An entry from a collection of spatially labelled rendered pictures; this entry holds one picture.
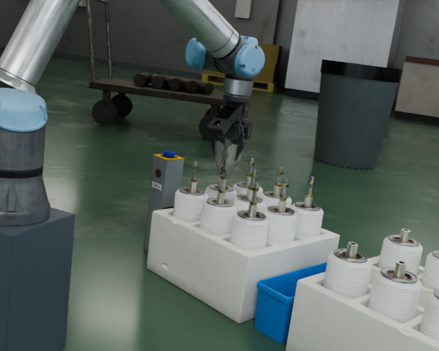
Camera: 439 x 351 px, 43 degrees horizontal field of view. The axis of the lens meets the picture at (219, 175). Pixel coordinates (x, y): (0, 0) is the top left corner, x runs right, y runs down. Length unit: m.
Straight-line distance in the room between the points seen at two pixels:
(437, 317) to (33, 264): 0.76
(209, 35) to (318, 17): 8.80
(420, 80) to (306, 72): 2.19
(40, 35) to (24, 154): 0.27
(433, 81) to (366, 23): 1.79
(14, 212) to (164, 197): 0.74
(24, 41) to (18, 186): 0.30
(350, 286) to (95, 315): 0.61
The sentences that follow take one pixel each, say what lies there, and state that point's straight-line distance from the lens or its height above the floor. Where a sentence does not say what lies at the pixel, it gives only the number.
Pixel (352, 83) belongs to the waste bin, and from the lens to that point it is 3.72.
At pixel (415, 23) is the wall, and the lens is 11.33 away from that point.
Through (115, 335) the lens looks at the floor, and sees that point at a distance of 1.34.
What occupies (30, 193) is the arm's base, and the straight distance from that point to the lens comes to 1.09.
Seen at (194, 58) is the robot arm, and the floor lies 0.63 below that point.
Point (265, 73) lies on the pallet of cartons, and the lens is 10.61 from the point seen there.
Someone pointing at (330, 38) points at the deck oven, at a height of 1.06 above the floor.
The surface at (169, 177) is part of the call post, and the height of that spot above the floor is 0.26.
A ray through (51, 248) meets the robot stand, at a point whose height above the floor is 0.25.
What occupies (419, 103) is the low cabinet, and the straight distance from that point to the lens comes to 8.70.
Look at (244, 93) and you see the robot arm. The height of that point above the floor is 0.55.
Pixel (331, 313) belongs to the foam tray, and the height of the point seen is 0.14.
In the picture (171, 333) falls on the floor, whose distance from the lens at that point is 1.37.
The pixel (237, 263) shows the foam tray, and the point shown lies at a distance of 1.41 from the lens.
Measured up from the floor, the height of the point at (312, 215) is 0.24.
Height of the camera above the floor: 0.66
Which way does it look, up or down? 13 degrees down
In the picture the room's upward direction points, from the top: 8 degrees clockwise
